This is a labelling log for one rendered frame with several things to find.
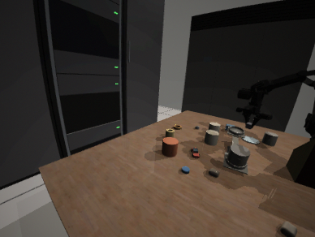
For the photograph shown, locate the orange cylinder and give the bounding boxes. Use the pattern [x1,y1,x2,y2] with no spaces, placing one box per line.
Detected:
[162,137,179,157]

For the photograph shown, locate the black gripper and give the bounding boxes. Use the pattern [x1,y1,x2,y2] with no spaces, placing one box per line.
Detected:
[236,100,273,127]

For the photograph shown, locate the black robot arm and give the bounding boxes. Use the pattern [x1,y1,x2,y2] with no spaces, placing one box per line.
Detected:
[237,70,315,141]

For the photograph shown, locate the white round dish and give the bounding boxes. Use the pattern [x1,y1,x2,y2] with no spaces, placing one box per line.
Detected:
[242,136,260,144]

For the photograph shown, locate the blue flat round disc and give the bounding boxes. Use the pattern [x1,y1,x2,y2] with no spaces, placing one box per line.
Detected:
[181,166,190,174]

